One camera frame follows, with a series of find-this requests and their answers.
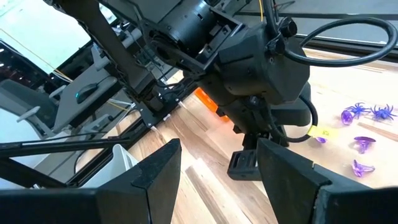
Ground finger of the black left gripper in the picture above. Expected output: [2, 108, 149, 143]
[226, 133, 262, 182]

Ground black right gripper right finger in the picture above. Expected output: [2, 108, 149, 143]
[256, 138, 398, 224]

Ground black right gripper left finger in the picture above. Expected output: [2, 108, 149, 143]
[0, 138, 182, 224]

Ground orange slotted plastic basket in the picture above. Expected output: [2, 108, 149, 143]
[194, 87, 231, 123]

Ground white plastic bin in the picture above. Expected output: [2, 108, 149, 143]
[80, 144, 139, 189]

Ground grey desk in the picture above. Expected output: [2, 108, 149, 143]
[51, 63, 121, 135]

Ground black computer mouse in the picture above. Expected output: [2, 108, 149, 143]
[75, 82, 101, 105]

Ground black aluminium table frame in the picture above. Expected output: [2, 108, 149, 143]
[0, 12, 398, 190]

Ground yellow cable tag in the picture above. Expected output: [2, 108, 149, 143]
[307, 125, 339, 140]

